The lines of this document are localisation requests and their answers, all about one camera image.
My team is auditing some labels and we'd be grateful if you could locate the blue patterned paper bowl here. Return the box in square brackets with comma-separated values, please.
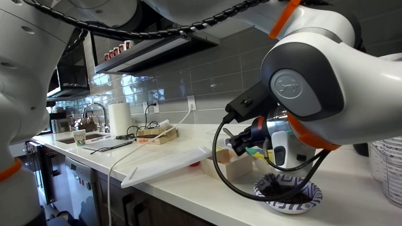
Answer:
[254, 173, 323, 214]

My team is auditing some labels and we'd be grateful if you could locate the yellow teal cloth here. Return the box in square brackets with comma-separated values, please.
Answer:
[246, 147, 274, 161]

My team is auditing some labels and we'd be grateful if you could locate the light wooden box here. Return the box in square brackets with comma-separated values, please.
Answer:
[201, 148, 254, 182]

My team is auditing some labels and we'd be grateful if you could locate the white cutting board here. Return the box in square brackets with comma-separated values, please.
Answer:
[121, 146, 213, 189]

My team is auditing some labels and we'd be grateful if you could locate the stack of clear plastic containers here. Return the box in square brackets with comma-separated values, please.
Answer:
[368, 136, 402, 209]

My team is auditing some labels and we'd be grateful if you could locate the paper towel roll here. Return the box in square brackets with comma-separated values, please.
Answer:
[108, 102, 134, 137]

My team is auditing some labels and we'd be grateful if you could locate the grey flat tablet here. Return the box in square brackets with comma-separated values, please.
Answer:
[82, 138, 136, 152]

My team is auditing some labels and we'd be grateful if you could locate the row of red white cups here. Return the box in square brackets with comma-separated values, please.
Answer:
[104, 40, 136, 61]

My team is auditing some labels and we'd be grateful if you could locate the sink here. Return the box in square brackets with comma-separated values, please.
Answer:
[57, 133, 109, 145]

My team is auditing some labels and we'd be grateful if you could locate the chrome tap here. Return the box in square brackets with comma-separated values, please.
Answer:
[82, 102, 109, 132]

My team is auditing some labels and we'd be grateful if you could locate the patterned paper cup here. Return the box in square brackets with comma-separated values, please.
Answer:
[72, 129, 86, 147]

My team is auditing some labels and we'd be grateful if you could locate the dishwasher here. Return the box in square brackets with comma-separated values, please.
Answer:
[64, 156, 101, 226]

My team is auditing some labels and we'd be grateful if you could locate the steel coffee machine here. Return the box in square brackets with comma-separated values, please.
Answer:
[50, 107, 83, 134]

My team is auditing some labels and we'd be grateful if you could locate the black microwave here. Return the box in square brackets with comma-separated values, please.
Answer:
[46, 44, 91, 101]

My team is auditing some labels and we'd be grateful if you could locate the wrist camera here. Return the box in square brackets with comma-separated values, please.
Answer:
[225, 81, 279, 123]

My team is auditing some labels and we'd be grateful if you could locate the black cable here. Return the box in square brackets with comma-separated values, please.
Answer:
[115, 101, 161, 141]
[90, 141, 134, 155]

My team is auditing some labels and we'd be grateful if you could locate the white cable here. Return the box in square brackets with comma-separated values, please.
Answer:
[107, 104, 194, 226]

